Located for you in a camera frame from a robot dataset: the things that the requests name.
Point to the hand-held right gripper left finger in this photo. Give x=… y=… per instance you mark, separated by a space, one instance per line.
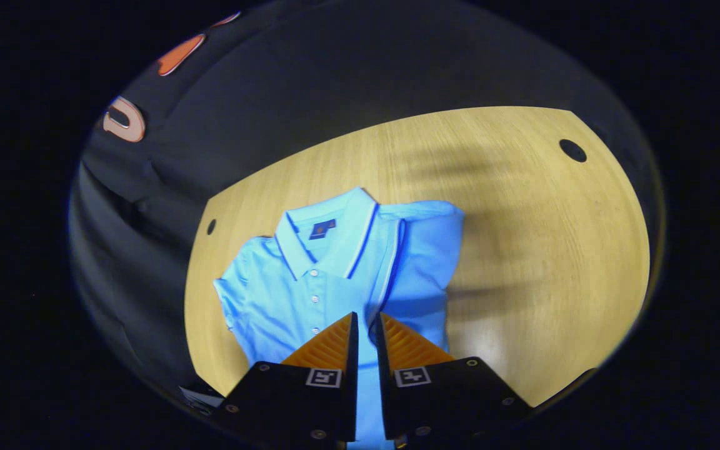
x=351 y=400

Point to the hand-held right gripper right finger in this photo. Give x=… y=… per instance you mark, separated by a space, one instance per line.
x=385 y=400

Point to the light blue T-shirt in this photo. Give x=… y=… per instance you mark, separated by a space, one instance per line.
x=310 y=300

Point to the black table grommet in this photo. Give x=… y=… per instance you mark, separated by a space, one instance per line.
x=211 y=226
x=572 y=150

